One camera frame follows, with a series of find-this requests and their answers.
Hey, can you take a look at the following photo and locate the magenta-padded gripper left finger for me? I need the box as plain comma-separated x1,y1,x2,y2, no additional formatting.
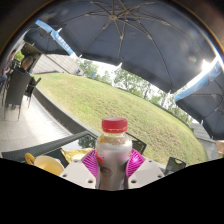
59,148,99,190

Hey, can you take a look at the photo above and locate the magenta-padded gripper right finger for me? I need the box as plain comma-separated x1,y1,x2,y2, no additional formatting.
128,148,166,190

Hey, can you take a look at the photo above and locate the red-capped clear drink bottle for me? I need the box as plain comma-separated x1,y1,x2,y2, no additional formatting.
94,117,134,191

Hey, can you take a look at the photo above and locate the yellow crumpled packet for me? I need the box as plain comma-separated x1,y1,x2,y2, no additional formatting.
60,148,95,164

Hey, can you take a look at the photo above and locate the dark wicker patio chair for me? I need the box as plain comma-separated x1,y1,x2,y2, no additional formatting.
3,69,33,120

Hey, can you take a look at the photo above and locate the person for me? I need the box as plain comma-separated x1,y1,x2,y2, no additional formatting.
0,49,17,86
14,55,37,88

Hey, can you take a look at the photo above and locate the large navy patio umbrella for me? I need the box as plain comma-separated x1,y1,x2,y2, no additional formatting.
59,0,224,94

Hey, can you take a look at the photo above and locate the navy umbrella with blue trim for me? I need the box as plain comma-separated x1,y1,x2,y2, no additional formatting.
23,19,77,56

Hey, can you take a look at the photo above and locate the cream mug with yellow handle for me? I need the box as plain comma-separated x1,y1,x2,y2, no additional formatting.
24,152,66,177

